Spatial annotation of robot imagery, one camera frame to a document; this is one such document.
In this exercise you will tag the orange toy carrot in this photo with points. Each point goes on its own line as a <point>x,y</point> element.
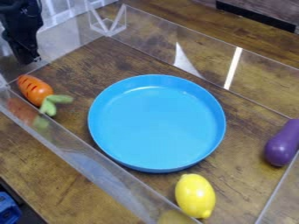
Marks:
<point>39,93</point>

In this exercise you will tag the blue object at corner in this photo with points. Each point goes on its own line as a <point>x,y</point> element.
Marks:
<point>10,210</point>

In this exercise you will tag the clear acrylic enclosure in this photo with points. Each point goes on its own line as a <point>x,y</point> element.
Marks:
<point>100,41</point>

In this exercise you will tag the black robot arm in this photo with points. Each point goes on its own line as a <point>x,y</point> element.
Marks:
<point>20,8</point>

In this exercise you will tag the yellow toy lemon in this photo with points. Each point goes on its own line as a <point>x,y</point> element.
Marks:
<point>195,196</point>

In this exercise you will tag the blue round plate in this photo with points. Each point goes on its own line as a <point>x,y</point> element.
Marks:
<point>158,123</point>

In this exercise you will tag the purple toy eggplant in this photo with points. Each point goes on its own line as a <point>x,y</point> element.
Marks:
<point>283,145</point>

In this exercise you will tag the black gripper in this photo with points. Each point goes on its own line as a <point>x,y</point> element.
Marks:
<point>20,35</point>

